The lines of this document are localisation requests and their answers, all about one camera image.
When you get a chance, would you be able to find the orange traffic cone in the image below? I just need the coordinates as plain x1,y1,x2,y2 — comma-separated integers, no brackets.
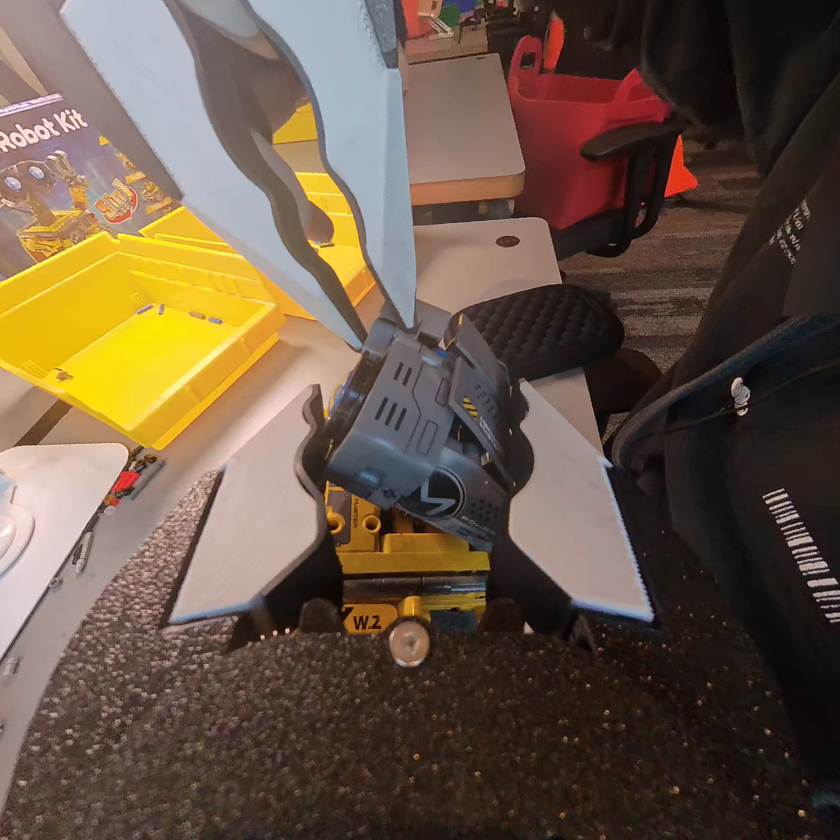
659,128,699,200

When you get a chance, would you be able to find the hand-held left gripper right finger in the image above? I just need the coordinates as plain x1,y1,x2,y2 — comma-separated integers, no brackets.
489,379,657,631

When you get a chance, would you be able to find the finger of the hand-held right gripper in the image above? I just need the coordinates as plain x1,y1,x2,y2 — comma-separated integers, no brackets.
248,0,419,330
59,0,367,354

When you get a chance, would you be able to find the white book stand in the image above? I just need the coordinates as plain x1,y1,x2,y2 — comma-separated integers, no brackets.
0,443,131,658

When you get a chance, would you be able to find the yellow grey brick robot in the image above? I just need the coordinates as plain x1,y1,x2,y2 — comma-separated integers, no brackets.
322,298,530,637

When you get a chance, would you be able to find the yellow plastic bin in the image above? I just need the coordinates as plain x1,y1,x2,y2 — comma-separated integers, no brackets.
0,230,287,452
140,98,376,316

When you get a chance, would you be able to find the black chair armrest pad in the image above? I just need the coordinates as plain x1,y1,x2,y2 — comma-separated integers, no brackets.
459,284,626,382

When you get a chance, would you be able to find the pile of small brick pieces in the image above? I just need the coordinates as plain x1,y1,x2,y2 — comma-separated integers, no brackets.
101,446,165,510

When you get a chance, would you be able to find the black office chair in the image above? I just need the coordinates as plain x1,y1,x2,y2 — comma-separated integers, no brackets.
577,112,690,261

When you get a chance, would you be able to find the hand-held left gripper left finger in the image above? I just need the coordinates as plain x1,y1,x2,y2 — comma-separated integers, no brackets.
167,384,345,634

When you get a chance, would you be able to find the red plastic tub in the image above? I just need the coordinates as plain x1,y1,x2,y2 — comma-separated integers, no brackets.
507,34,677,231

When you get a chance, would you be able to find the dark blue robot kit box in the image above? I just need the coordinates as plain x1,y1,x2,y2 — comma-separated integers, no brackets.
0,92,184,280

